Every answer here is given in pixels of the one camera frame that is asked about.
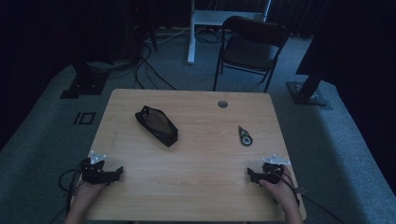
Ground white desk frame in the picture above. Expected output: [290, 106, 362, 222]
[187, 0, 273, 65]

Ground black stand base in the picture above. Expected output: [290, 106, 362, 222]
[286, 69, 332, 110]
[60, 59, 110, 100]

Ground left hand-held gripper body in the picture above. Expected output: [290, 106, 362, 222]
[80, 150, 110, 187]

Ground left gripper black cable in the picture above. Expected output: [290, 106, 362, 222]
[57, 167, 86, 217]

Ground person's right hand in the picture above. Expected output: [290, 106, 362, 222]
[259, 165, 301, 211]

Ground black folding chair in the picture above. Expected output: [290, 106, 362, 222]
[212, 16, 291, 93]

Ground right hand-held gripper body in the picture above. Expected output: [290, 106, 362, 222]
[260, 153, 292, 185]

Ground black floor cables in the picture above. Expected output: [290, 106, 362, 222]
[106, 43, 178, 91]

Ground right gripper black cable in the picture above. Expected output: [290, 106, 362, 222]
[270, 166, 345, 224]

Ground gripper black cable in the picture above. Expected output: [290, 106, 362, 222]
[270, 166, 345, 224]
[57, 167, 86, 217]

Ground black pencil case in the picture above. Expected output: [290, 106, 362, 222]
[134, 105, 179, 148]

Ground white floor cable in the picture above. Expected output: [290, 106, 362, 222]
[145, 26, 191, 45]

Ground person's left hand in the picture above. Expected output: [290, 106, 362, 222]
[72, 180, 108, 210]

